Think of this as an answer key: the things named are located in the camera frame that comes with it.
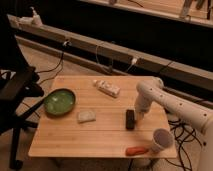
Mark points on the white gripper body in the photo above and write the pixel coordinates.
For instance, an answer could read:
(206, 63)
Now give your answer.
(139, 115)

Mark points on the black eraser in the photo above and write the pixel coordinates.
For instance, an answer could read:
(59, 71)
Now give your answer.
(130, 120)

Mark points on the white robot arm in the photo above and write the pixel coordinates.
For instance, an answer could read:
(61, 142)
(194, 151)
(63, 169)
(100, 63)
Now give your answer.
(199, 117)

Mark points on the white paper cup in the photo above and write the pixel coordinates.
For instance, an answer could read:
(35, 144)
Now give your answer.
(162, 139)

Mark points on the orange carrot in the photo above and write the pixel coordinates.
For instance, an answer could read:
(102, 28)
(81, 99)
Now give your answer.
(132, 151)

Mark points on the white plastic bottle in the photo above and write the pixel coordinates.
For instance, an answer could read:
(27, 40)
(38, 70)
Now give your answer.
(107, 88)

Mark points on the green bowl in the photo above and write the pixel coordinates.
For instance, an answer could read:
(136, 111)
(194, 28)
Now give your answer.
(59, 102)

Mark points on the black office chair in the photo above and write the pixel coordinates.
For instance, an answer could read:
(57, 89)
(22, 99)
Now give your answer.
(20, 82)

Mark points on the white spray bottle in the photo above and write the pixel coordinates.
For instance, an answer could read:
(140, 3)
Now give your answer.
(35, 19)

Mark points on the white wall plug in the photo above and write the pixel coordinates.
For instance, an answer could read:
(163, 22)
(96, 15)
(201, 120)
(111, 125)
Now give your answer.
(134, 61)

